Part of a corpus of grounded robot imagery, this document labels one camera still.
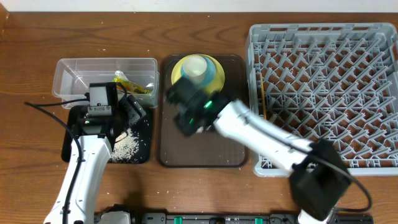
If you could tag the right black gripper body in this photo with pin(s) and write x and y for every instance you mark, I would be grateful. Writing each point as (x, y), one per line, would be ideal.
(186, 122)

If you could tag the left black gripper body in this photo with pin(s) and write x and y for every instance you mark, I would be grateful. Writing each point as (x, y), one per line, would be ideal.
(128, 114)

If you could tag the green orange snack wrapper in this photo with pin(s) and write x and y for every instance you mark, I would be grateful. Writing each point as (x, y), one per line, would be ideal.
(130, 86)

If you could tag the yellow plate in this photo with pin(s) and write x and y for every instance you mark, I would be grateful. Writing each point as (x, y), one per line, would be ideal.
(217, 83)

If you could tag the rice pile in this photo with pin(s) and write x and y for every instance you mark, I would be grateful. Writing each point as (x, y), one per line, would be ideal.
(129, 148)

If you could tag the light blue bowl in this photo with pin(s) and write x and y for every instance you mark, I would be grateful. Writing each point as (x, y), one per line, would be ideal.
(210, 73)

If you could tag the white cup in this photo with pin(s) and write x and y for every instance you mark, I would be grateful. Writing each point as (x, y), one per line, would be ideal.
(194, 68)

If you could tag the wooden chopstick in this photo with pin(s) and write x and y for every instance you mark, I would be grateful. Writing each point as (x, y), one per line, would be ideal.
(263, 97)

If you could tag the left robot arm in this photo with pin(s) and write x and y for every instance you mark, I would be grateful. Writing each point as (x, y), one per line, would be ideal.
(89, 140)

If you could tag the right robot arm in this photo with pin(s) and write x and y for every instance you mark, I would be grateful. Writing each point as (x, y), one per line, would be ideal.
(318, 177)

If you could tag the black waste tray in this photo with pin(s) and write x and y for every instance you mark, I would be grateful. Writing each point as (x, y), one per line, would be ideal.
(143, 130)

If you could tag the grey plastic dishwasher rack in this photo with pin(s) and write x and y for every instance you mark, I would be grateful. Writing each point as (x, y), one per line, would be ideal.
(330, 81)

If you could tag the dark brown serving tray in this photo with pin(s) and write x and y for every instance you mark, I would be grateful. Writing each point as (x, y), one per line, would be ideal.
(206, 149)

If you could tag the clear plastic bin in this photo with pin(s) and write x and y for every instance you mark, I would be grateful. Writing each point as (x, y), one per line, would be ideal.
(74, 75)

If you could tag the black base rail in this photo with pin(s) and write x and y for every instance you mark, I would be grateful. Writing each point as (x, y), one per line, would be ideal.
(121, 214)

